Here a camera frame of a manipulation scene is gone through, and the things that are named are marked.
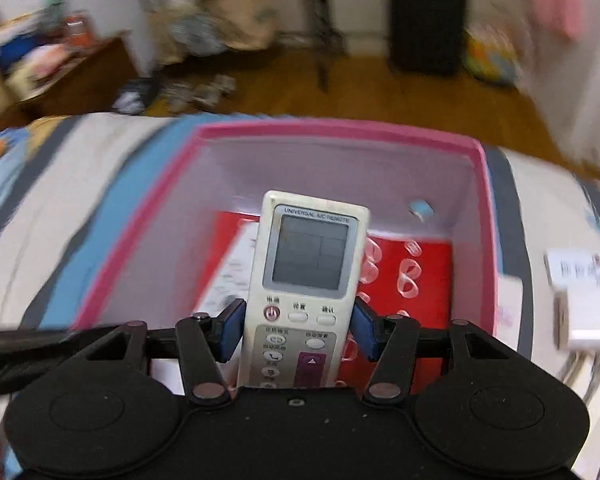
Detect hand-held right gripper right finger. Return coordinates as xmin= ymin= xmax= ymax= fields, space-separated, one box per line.
xmin=349 ymin=296 xmax=518 ymax=406

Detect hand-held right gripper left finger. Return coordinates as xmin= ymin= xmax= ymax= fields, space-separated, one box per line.
xmin=72 ymin=299 xmax=246 ymax=407

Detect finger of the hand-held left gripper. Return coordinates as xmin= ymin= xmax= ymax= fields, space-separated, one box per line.
xmin=0 ymin=326 xmax=108 ymax=397

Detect white air conditioner remote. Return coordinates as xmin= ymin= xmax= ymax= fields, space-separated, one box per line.
xmin=237 ymin=190 xmax=371 ymax=390

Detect pink storage box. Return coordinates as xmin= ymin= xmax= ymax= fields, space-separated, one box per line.
xmin=72 ymin=115 xmax=503 ymax=393

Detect white plug charger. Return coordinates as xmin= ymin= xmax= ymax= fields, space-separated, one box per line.
xmin=553 ymin=284 xmax=600 ymax=355

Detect white printed leaflet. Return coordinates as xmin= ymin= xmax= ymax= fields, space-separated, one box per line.
xmin=195 ymin=220 xmax=262 ymax=333

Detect red packet with clear pieces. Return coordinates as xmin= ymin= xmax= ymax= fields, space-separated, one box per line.
xmin=195 ymin=210 xmax=454 ymax=396

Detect small flat white remote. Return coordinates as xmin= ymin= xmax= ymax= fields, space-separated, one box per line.
xmin=544 ymin=247 xmax=600 ymax=295

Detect pair of slippers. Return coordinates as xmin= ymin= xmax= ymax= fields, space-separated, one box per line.
xmin=161 ymin=74 xmax=239 ymax=112

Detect dark cloth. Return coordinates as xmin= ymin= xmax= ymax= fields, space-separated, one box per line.
xmin=111 ymin=78 xmax=159 ymax=114

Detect wooden dresser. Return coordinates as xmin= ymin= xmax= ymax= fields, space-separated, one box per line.
xmin=0 ymin=32 xmax=142 ymax=120

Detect grey plastic bag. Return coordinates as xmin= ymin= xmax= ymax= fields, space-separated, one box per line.
xmin=171 ymin=11 xmax=227 ymax=57

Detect black clothes rack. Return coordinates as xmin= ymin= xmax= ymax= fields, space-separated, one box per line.
xmin=300 ymin=0 xmax=347 ymax=94

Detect colourful printed box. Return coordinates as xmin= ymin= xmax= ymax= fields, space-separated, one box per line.
xmin=461 ymin=29 xmax=522 ymax=87

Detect brown paper bag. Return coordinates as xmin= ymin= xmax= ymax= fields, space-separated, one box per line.
xmin=207 ymin=0 xmax=279 ymax=52

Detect black suitcase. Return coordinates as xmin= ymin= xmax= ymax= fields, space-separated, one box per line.
xmin=389 ymin=0 xmax=469 ymax=76

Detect pink hanging towels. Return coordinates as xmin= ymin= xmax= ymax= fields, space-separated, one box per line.
xmin=526 ymin=0 xmax=584 ymax=40

